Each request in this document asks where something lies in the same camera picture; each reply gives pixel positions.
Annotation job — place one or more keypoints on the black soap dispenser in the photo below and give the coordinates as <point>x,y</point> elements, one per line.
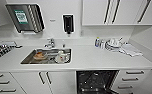
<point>68,23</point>

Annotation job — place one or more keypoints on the steel sink basin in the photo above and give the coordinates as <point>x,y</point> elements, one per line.
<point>27,61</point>

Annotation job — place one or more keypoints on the dish rack with items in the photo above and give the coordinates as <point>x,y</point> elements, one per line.
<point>0,50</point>

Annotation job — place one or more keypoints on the dish soap bottle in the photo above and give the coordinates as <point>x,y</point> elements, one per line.
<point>97,42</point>

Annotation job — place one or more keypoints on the orange bowl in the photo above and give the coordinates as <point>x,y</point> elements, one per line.
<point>39,56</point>

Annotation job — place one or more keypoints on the white folded cloth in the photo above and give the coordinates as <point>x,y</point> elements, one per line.
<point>130,50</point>

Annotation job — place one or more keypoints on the stack of white plates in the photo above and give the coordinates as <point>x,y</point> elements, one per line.
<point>113,46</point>

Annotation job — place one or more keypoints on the white drawer stack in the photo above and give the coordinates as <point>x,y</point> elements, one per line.
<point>132,83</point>
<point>5,87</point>

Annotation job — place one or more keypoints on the white two-door base cabinet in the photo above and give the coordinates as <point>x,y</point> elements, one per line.
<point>30,85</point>

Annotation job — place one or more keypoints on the white mug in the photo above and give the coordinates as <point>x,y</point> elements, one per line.
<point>61,58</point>

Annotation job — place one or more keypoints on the white wall outlet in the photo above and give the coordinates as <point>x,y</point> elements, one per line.
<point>81,33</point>

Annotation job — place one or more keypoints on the black utensil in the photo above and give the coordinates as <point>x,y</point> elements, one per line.
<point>17,46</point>

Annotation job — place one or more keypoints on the small wall label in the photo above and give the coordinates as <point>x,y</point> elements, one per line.
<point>52,20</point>

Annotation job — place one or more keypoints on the chrome faucet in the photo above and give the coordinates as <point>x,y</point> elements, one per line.
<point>50,43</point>

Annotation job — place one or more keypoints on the steel paper towel dispenser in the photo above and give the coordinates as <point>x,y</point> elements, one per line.
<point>22,18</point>

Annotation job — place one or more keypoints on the three-door white wall cabinet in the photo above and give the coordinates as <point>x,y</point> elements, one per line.
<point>95,13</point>

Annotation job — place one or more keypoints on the stainless steel dishwasher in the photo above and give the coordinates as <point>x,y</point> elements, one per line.
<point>97,81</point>

